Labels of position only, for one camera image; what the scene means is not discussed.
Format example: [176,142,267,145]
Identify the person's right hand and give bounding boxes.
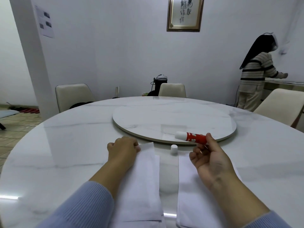
[189,133,239,188]

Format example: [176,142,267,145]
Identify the person's left hand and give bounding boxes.
[107,136,141,175]

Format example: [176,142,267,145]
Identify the red white glue stick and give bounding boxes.
[175,131,208,145]

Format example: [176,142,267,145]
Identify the stack of white papers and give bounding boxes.
[111,142,166,228]
[175,153,243,228]

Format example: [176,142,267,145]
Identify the person's right forearm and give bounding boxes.
[205,174,293,228]

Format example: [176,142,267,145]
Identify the person's left forearm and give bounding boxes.
[35,161,137,228]

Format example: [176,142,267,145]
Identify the round marble turntable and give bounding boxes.
[112,101,238,145]

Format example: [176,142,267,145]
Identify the black cloth bundle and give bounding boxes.
[69,101,94,110]

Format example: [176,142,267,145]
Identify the cream upholstered chair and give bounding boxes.
[253,88,304,129]
[55,83,95,114]
[158,83,187,98]

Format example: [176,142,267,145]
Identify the red slippers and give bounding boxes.
[19,107,40,114]

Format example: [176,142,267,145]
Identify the beige sideboard cabinet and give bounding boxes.
[260,78,304,135]

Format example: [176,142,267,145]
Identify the light blue stool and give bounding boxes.
[0,109,20,130]

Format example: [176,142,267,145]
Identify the framed calligraphy picture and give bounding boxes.
[167,0,205,32]

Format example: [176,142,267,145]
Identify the printed wall notice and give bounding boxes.
[34,5,55,39]

